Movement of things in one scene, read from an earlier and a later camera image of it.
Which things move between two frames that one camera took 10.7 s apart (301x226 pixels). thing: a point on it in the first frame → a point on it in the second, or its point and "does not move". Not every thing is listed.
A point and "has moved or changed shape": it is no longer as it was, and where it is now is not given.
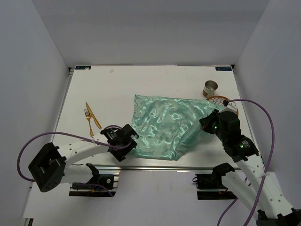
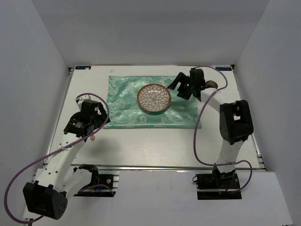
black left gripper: (119, 155) → (102, 118)
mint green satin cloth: (169, 128) → (146, 101)
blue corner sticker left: (82, 67) does not move
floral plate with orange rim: (219, 100) has moved or changed shape
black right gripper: (206, 122) → (181, 77)
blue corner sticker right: (225, 68) does not move
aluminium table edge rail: (136, 167) does not move
